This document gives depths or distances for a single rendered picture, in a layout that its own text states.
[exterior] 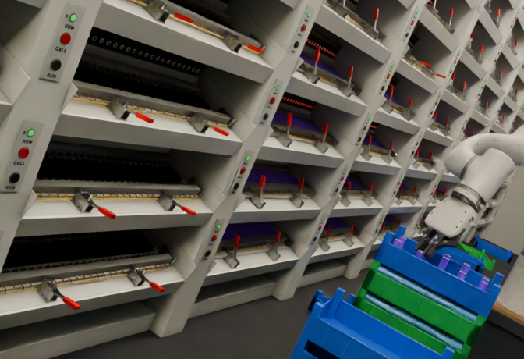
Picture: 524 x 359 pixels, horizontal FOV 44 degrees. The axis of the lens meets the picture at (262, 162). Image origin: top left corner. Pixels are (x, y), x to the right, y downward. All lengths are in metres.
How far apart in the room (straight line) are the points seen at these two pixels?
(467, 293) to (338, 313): 0.31
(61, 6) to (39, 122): 0.19
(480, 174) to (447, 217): 0.14
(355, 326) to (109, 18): 0.94
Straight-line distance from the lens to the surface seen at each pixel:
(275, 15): 1.61
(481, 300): 1.68
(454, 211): 1.72
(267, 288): 2.30
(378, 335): 1.64
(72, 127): 1.15
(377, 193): 2.91
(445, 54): 2.91
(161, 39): 1.23
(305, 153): 1.93
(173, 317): 1.75
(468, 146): 1.81
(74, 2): 1.05
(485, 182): 1.74
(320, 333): 1.46
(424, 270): 1.69
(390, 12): 2.26
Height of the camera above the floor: 0.77
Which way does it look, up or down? 9 degrees down
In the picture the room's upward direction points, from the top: 23 degrees clockwise
